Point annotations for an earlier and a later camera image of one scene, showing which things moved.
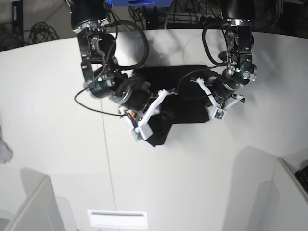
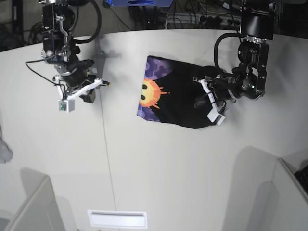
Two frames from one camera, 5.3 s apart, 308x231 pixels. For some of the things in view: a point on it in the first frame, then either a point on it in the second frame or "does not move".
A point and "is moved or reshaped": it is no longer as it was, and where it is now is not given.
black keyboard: x=302 y=175 does not move
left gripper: x=129 y=91 → x=73 y=74
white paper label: x=118 y=218 does not move
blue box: x=139 y=3 does not move
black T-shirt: x=187 y=103 is moved or reshaped
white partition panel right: x=284 y=205 does not move
